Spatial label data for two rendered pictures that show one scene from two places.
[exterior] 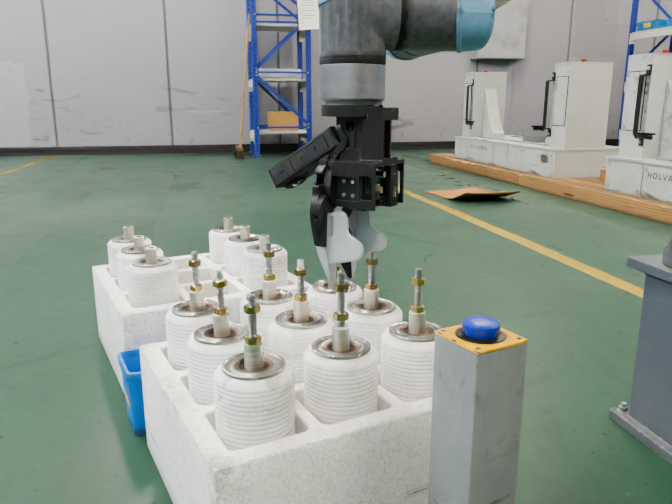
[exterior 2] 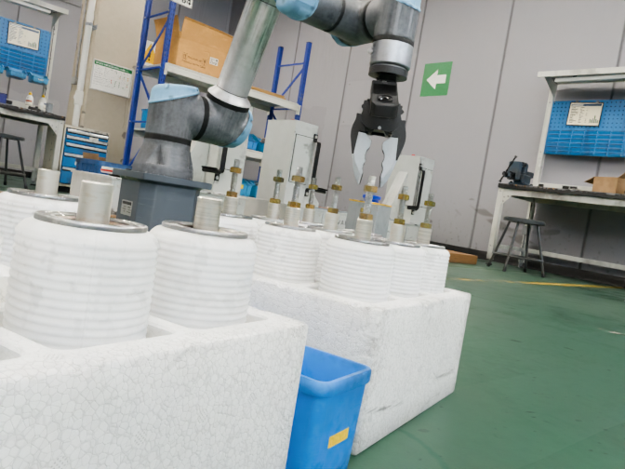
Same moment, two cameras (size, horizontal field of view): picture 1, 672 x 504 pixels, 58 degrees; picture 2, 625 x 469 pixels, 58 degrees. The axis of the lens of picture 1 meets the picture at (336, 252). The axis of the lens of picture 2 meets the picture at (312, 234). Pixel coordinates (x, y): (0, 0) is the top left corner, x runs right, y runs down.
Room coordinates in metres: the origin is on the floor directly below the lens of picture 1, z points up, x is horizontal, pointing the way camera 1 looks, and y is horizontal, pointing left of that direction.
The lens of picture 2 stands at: (1.33, 0.84, 0.29)
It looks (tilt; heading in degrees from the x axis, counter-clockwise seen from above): 3 degrees down; 240
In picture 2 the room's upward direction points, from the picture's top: 9 degrees clockwise
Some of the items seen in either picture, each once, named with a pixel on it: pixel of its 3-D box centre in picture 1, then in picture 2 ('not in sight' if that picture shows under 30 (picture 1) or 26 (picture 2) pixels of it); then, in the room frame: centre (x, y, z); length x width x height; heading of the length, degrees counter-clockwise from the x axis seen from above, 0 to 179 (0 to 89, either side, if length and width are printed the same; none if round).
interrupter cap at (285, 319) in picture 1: (301, 319); (329, 231); (0.83, 0.05, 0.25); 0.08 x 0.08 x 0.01
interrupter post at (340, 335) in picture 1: (341, 338); not in sight; (0.73, -0.01, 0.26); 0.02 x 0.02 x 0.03
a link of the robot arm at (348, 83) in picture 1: (353, 86); (389, 59); (0.72, -0.02, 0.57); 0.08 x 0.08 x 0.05
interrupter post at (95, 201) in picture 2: (139, 243); (95, 205); (1.26, 0.42, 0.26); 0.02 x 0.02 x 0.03
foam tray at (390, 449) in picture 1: (302, 421); (313, 327); (0.83, 0.05, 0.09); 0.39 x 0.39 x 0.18; 28
